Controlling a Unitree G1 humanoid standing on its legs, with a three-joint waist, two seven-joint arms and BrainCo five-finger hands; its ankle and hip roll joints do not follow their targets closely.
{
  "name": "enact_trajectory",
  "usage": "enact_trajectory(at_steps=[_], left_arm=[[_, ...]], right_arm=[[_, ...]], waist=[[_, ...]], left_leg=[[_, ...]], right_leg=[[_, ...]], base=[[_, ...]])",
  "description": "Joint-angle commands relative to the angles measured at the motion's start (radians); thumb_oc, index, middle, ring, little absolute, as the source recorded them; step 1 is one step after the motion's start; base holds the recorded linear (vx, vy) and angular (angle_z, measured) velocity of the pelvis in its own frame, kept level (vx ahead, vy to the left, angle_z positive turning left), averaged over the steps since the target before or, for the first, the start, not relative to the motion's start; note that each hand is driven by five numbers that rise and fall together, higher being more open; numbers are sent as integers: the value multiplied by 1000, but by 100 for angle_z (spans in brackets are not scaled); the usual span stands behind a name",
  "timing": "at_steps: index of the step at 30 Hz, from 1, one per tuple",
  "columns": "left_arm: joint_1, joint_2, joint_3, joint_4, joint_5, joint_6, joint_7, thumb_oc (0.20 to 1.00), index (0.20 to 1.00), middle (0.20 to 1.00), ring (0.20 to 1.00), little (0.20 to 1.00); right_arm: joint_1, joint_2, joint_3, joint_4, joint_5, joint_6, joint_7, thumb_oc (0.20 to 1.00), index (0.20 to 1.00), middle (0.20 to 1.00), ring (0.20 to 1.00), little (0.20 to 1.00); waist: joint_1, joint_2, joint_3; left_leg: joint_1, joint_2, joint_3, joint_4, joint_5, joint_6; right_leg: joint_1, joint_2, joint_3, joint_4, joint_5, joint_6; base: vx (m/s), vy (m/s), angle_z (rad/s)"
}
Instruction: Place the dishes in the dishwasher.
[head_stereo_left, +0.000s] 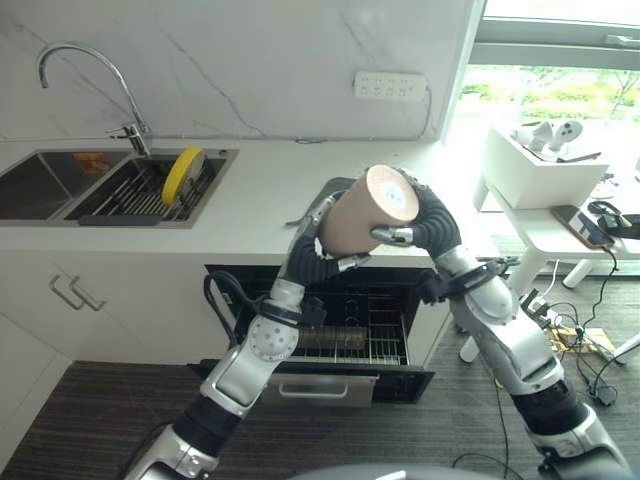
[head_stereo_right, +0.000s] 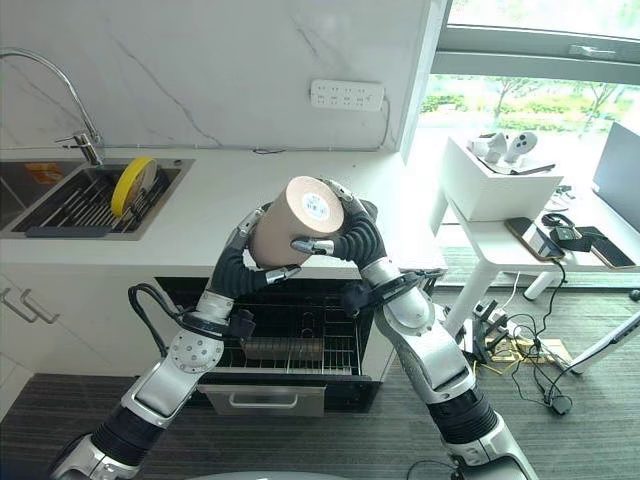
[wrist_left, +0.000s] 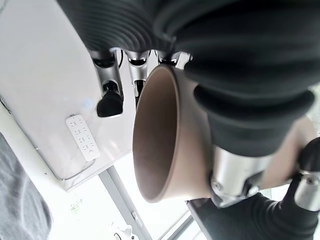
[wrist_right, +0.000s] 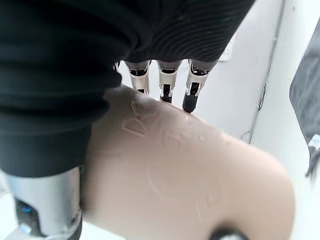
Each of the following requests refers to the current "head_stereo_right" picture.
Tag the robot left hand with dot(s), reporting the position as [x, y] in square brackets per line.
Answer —
[235, 272]

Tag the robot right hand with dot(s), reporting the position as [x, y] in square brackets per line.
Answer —
[357, 230]

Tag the tan cylindrical cup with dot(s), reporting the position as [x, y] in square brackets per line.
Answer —
[295, 220]

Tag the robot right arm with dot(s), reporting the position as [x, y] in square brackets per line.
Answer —
[440, 370]

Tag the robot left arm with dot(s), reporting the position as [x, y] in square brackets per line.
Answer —
[165, 370]

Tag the dishwasher drawer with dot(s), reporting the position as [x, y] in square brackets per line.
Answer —
[295, 345]

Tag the yellow rimmed plate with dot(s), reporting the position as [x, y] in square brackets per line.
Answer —
[132, 186]

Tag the white power strip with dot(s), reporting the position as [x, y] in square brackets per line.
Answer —
[347, 94]

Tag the white storage box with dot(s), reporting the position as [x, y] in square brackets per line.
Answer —
[500, 185]

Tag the black sink drying rack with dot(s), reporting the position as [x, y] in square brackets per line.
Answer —
[95, 207]

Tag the stainless steel sink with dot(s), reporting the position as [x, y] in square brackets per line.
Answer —
[90, 197]

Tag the smartphone with brown case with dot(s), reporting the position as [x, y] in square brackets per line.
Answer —
[534, 239]

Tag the white VR controller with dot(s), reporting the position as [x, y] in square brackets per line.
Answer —
[520, 146]

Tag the white side table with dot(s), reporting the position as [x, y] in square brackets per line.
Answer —
[540, 240]

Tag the black smartwatch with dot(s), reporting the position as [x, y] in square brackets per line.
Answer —
[564, 232]

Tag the orange sink sticker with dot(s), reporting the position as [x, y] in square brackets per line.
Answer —
[44, 173]

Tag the chrome kitchen faucet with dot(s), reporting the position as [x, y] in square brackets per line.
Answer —
[75, 115]

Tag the black smartphone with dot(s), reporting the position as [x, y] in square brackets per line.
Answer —
[605, 247]

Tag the black power adapter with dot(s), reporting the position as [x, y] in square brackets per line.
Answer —
[559, 404]

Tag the dark monitor screen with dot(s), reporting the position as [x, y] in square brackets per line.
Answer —
[616, 162]

